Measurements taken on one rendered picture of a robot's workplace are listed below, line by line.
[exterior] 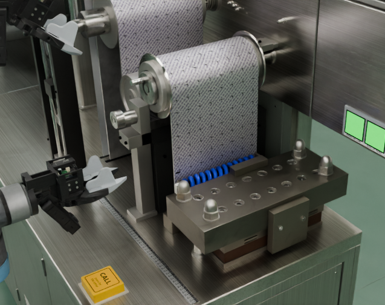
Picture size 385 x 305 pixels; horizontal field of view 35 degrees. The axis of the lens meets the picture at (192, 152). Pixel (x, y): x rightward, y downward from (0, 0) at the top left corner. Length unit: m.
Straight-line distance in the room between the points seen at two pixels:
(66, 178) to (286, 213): 0.48
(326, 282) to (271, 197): 0.28
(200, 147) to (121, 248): 0.30
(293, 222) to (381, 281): 1.42
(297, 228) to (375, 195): 1.92
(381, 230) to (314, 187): 1.67
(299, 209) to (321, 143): 2.36
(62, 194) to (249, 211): 0.39
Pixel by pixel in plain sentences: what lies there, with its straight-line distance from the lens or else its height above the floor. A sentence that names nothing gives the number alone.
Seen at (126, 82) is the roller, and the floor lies 1.21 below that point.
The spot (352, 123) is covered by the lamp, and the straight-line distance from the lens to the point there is 1.35.
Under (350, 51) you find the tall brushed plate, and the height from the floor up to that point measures 1.34.
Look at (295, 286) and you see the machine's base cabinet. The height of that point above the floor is 0.82.
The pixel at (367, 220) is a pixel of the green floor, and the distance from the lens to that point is 3.11.
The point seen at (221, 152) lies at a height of 1.07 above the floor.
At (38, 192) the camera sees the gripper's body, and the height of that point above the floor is 1.13.
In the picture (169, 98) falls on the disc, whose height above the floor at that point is 1.25.
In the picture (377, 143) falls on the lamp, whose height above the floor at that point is 1.17.
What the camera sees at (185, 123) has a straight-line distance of 1.37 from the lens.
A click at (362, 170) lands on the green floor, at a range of 3.50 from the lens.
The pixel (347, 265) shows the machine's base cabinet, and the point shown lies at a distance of 1.55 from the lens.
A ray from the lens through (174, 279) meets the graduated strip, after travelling 1.35.
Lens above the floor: 1.80
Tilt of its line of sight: 30 degrees down
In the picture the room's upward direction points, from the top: 2 degrees counter-clockwise
